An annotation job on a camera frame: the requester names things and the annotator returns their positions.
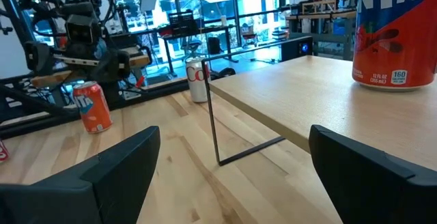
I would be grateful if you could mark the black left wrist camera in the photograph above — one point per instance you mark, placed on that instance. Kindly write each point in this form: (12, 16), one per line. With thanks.
(82, 29)

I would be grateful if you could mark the black plastic crate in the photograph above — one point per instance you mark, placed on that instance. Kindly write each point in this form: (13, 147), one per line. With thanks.
(182, 23)

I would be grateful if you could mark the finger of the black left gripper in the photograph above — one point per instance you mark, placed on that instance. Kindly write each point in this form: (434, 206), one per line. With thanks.
(38, 58)
(112, 66)

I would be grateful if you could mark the black box blue light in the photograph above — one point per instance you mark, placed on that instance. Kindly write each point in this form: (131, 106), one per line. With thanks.
(296, 48)

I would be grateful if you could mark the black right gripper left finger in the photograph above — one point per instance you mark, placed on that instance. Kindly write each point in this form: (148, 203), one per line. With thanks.
(85, 193)

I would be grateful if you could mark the red Coca-Cola can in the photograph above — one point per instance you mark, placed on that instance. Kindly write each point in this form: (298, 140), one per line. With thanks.
(3, 152)

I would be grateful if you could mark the red Fanta strawberry soda can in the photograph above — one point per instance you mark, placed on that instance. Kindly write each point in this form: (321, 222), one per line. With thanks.
(93, 109)
(392, 39)

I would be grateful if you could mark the silver Diet Coke can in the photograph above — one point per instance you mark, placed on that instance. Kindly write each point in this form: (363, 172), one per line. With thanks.
(196, 80)

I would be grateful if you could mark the wooden shelf black metal frame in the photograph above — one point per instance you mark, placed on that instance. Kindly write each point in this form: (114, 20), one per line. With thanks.
(324, 97)

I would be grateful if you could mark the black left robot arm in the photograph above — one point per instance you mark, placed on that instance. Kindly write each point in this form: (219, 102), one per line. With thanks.
(82, 8)

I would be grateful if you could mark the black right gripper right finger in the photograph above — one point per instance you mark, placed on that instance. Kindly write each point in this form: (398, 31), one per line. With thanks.
(375, 190)

